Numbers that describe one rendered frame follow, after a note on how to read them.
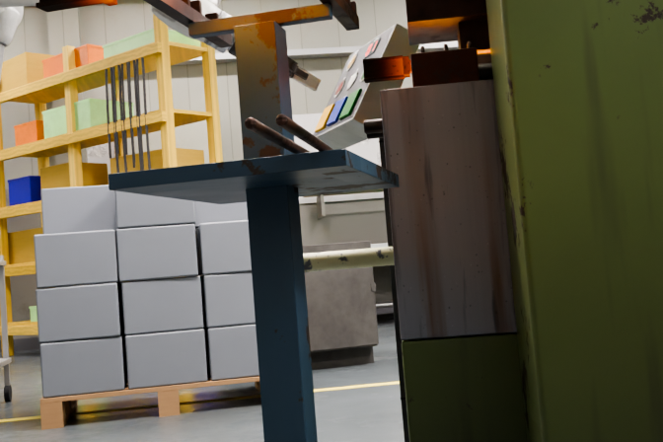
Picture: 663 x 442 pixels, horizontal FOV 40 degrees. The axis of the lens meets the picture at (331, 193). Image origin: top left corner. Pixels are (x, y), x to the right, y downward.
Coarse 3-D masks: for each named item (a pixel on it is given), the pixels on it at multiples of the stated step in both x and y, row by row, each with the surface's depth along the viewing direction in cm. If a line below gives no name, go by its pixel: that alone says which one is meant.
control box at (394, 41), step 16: (384, 32) 237; (400, 32) 230; (384, 48) 228; (400, 48) 229; (416, 48) 231; (352, 64) 251; (400, 80) 228; (336, 96) 251; (368, 96) 225; (352, 112) 226; (368, 112) 225; (336, 128) 236; (352, 128) 230; (336, 144) 248; (352, 144) 242
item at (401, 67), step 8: (392, 56) 185; (400, 56) 185; (368, 64) 186; (376, 64) 186; (384, 64) 186; (392, 64) 186; (400, 64) 185; (408, 64) 184; (368, 72) 186; (376, 72) 186; (384, 72) 186; (392, 72) 185; (400, 72) 185; (408, 72) 183; (368, 80) 185; (376, 80) 186; (384, 80) 187
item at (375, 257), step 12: (324, 252) 222; (336, 252) 221; (348, 252) 220; (360, 252) 220; (372, 252) 219; (384, 252) 219; (312, 264) 220; (324, 264) 220; (336, 264) 220; (348, 264) 220; (360, 264) 219; (372, 264) 219; (384, 264) 219
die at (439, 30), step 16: (416, 0) 179; (432, 0) 179; (448, 0) 178; (464, 0) 178; (480, 0) 178; (416, 16) 179; (432, 16) 178; (448, 16) 178; (464, 16) 178; (480, 16) 179; (416, 32) 187; (432, 32) 188; (448, 32) 189
